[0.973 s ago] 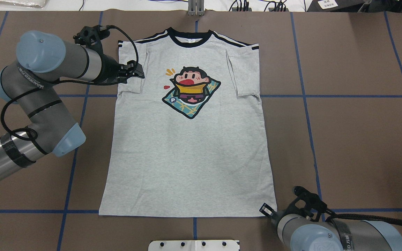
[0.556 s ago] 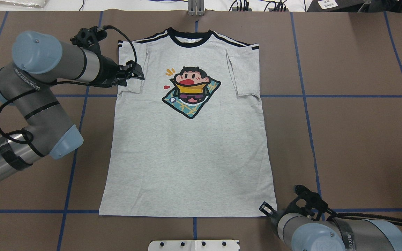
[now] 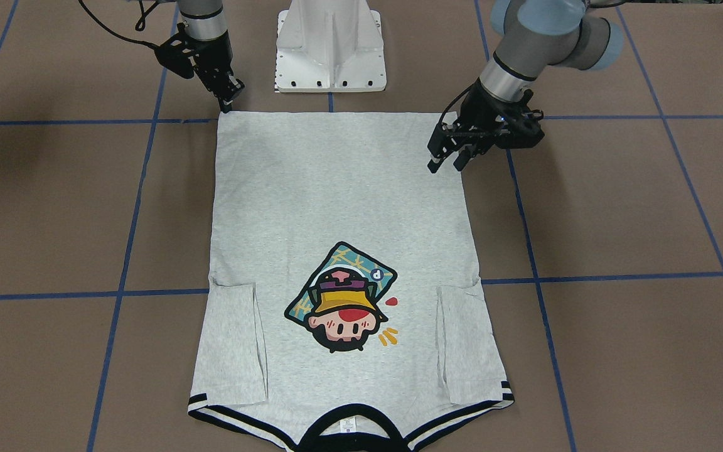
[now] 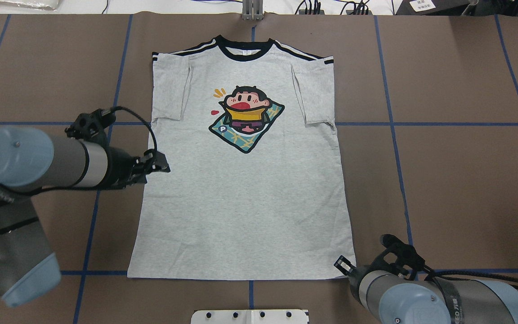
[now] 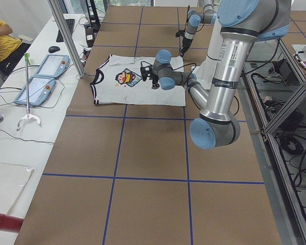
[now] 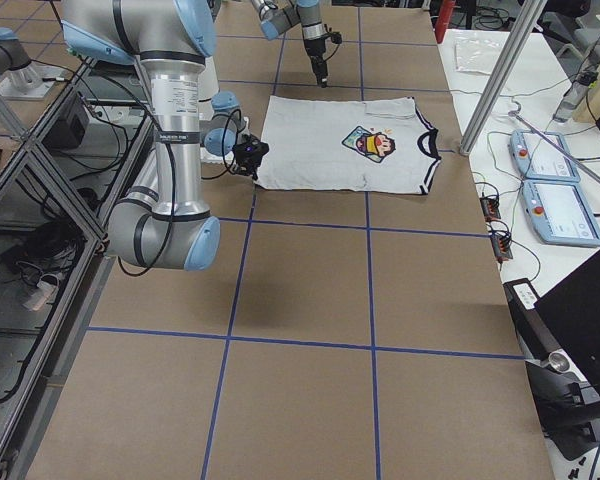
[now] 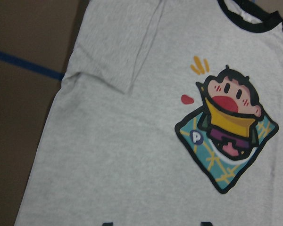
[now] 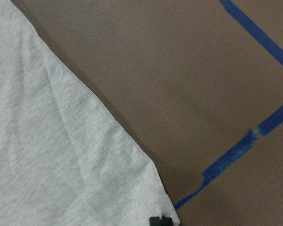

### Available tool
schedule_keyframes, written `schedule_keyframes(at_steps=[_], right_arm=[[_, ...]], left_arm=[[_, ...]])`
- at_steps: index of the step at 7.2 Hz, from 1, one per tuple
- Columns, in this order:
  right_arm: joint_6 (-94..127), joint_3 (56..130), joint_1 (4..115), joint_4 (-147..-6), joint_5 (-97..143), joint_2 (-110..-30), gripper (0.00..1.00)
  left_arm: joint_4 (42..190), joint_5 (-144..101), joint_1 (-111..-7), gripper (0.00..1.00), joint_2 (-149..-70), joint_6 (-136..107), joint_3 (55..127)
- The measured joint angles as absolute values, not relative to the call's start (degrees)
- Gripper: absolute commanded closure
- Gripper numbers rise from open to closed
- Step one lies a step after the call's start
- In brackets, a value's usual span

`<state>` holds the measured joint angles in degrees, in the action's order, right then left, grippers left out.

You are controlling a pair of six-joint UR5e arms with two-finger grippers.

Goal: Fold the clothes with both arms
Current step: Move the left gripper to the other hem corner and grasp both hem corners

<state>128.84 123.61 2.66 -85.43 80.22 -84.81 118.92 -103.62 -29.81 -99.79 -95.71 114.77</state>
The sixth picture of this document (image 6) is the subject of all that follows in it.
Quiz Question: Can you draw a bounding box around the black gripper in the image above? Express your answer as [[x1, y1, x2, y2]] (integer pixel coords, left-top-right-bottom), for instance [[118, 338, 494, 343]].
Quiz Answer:
[[303, 31, 342, 88], [231, 134, 269, 179]]

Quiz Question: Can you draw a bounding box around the orange circuit board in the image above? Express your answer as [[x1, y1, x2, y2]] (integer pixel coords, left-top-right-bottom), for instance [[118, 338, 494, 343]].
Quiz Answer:
[[489, 230, 513, 264], [479, 196, 502, 222]]

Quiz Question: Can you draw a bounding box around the upper teach pendant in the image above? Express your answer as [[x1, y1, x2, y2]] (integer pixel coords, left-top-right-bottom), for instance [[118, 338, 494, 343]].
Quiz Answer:
[[509, 130, 580, 183]]

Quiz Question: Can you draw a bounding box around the grey cartoon print t-shirt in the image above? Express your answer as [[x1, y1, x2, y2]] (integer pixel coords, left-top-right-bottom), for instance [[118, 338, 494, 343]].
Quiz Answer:
[[256, 96, 441, 195]]

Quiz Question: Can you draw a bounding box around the clear plastic bag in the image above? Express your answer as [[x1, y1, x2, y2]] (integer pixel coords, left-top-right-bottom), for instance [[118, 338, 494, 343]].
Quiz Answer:
[[454, 38, 503, 75]]

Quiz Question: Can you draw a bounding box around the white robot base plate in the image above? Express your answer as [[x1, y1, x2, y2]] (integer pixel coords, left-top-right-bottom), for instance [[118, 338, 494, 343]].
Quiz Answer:
[[198, 57, 249, 163]]

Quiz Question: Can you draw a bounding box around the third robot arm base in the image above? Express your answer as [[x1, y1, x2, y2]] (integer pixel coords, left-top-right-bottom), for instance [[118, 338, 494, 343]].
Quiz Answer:
[[0, 27, 66, 100]]

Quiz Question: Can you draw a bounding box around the black laptop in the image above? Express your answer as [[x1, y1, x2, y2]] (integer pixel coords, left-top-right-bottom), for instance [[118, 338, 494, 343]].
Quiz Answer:
[[535, 249, 600, 395]]

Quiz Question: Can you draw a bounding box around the black camera stand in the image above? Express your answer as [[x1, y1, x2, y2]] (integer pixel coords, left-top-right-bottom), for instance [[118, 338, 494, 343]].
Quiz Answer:
[[525, 350, 600, 460]]

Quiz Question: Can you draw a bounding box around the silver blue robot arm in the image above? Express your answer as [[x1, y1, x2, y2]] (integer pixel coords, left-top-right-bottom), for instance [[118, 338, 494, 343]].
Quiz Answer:
[[251, 0, 343, 88], [62, 1, 269, 271]]

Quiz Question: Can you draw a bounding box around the black right braided cable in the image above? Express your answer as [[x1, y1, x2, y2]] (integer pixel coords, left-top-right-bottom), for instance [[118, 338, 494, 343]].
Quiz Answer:
[[74, 74, 251, 276]]

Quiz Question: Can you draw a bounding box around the lower teach pendant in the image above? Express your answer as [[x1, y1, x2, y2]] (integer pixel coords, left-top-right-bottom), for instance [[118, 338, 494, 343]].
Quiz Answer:
[[522, 180, 600, 248]]

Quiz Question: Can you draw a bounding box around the teach pendant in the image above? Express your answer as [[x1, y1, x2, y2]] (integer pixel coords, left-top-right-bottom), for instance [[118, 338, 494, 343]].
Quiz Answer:
[[522, 180, 600, 248], [509, 130, 580, 183]]

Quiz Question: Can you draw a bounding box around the lower orange circuit board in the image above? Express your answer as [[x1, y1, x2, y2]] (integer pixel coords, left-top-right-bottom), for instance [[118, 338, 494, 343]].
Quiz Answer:
[[489, 230, 513, 264]]

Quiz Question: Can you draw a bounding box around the black box with label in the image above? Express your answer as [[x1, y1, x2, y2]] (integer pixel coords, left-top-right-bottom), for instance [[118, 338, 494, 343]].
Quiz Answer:
[[503, 278, 561, 362]]

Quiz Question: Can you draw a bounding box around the upper orange circuit board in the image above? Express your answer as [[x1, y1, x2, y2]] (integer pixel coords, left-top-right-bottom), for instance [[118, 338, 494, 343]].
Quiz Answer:
[[479, 196, 502, 222]]

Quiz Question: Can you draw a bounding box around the black metal frame rack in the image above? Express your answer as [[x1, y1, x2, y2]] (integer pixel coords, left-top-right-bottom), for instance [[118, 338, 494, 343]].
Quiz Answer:
[[0, 60, 152, 479]]

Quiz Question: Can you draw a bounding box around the aluminium frame post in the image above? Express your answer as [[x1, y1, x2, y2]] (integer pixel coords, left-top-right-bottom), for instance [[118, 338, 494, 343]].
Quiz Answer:
[[459, 0, 547, 156]]

